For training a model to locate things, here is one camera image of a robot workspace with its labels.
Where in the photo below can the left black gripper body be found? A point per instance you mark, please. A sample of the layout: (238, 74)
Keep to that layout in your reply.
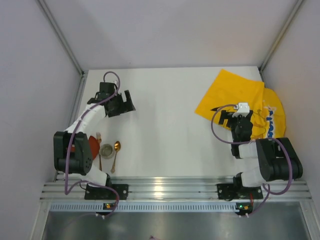
(122, 105)

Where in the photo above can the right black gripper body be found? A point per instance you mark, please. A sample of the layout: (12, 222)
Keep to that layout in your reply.
(230, 119)

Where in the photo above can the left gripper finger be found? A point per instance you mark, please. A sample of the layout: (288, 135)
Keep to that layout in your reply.
(129, 106)
(113, 110)

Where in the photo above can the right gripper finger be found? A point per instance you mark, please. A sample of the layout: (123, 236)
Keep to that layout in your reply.
(232, 125)
(226, 118)

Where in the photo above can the yellow pikachu placemat cloth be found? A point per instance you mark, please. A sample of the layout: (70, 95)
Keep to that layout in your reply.
(268, 118)

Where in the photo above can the gold spoon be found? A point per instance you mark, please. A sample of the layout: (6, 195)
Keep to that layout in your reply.
(117, 148)

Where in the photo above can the red plastic plate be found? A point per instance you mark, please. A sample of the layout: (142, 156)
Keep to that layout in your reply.
(93, 147)

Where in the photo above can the small metal cup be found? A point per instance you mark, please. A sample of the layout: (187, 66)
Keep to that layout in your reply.
(107, 151)

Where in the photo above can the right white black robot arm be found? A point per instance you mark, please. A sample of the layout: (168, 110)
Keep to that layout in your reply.
(277, 159)

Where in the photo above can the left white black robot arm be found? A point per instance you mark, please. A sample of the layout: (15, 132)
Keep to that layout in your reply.
(86, 123)

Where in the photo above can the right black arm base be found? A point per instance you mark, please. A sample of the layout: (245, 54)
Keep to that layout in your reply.
(229, 192)

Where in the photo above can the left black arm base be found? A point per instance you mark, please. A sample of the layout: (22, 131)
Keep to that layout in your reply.
(98, 193)

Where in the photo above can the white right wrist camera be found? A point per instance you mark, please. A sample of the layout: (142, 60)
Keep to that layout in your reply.
(241, 109)

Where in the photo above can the aluminium mounting rail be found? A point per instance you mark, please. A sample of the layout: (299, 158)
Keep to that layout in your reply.
(173, 189)

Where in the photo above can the perforated metal cable tray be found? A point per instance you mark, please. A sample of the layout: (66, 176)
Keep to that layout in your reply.
(150, 207)

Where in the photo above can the left aluminium frame post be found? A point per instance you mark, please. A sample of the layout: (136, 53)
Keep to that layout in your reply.
(43, 6)

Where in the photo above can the aluminium frame post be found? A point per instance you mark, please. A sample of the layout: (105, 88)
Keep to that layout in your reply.
(288, 21)
(43, 6)

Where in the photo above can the right aluminium frame post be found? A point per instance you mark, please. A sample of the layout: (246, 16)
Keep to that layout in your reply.
(288, 21)

